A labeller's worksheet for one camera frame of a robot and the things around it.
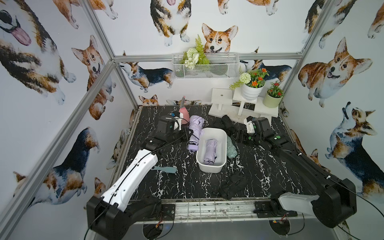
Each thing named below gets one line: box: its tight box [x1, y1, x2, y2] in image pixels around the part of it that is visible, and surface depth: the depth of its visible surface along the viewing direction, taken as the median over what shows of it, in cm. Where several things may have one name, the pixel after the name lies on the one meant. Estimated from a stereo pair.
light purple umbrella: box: [187, 115, 205, 153], surface depth 78 cm
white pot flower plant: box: [229, 67, 270, 101], surface depth 85 cm
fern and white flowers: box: [180, 34, 210, 70], surface depth 82 cm
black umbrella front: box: [219, 171, 250, 200], surface depth 80 cm
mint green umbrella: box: [226, 135, 238, 159], surface depth 92 cm
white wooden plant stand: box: [208, 87, 279, 123], surface depth 109 cm
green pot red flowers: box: [263, 81, 285, 108], surface depth 94 cm
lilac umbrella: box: [203, 138, 217, 165], surface depth 93 cm
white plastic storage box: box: [196, 127, 228, 173], surface depth 92 cm
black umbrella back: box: [213, 115, 235, 135], surface depth 106 cm
